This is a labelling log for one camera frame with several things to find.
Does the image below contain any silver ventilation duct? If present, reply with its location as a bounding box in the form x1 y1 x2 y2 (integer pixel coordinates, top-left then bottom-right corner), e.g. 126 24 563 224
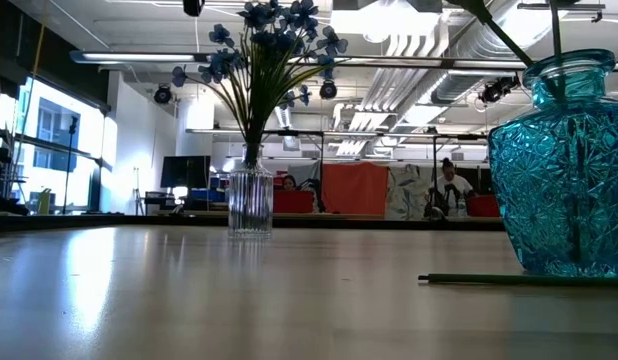
431 9 555 106

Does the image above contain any green plastic flower stem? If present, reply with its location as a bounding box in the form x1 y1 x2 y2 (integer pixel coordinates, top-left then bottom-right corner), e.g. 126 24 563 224
417 272 618 289

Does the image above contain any yellow green bottle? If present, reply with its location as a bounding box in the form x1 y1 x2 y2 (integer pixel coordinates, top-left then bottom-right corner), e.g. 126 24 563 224
37 188 53 216

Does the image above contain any black monitor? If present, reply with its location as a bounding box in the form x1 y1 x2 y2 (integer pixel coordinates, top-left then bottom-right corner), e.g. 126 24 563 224
160 155 212 190

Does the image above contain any red bin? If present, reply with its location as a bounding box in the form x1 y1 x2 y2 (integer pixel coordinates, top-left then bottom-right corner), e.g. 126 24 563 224
272 189 315 215
466 194 501 218

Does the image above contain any black pole stand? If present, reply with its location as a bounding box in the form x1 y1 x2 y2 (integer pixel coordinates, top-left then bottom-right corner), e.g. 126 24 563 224
62 115 79 215

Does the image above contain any floral hanging cloth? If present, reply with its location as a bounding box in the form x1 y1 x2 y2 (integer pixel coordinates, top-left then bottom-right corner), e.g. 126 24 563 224
386 164 435 221

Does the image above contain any long ceiling light fixture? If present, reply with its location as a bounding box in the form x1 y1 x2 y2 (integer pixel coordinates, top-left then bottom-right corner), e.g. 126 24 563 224
69 49 213 65

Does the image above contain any large blue flower bunch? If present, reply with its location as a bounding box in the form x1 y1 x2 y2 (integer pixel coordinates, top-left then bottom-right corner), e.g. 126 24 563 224
170 0 349 169

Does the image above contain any blue cut glass vase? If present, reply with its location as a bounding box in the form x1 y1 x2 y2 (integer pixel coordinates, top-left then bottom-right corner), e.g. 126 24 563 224
487 48 618 279

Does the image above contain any black aluminium table frame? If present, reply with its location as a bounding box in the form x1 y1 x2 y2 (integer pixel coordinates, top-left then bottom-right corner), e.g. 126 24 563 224
0 213 505 232

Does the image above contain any clear ribbed glass vase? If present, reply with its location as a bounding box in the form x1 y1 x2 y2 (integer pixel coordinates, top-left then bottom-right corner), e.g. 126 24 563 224
227 143 274 240

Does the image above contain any orange hanging cloth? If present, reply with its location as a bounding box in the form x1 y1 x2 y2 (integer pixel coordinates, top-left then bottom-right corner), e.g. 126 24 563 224
321 162 390 217

